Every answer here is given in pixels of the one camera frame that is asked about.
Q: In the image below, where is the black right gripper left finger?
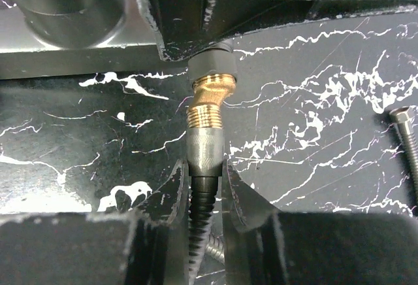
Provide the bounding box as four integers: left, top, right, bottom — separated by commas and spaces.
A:
1, 160, 189, 284

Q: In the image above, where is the black corrugated metal hose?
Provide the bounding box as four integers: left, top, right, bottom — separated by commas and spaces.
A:
185, 105, 418, 285

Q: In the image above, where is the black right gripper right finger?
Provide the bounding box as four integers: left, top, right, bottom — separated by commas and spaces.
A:
221, 161, 417, 284

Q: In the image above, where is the black marble pattern mat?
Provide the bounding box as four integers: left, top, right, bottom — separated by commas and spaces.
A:
0, 0, 418, 285

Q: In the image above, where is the grey faucet with brass fittings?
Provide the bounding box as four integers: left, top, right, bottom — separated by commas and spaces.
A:
0, 0, 238, 135

